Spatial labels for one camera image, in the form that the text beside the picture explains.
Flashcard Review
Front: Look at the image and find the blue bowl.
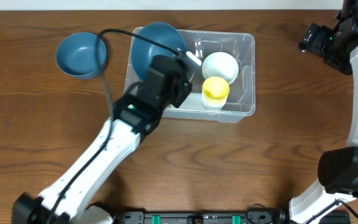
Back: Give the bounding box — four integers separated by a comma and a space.
55, 32, 108, 80
131, 21, 188, 82

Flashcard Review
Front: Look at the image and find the yellow cup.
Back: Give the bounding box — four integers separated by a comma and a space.
202, 98, 226, 105
202, 77, 230, 101

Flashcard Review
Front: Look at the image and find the white cup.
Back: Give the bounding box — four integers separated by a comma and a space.
204, 105, 224, 110

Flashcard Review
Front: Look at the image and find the white small bowl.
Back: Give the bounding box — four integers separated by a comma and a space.
201, 52, 239, 85

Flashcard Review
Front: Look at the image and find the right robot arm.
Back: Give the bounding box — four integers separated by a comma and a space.
279, 0, 358, 223

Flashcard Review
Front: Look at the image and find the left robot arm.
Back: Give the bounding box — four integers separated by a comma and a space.
11, 52, 201, 223

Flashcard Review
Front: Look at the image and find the clear plastic storage bin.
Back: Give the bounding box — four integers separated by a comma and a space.
123, 26, 257, 124

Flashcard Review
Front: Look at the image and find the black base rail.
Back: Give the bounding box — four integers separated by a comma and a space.
113, 208, 290, 224

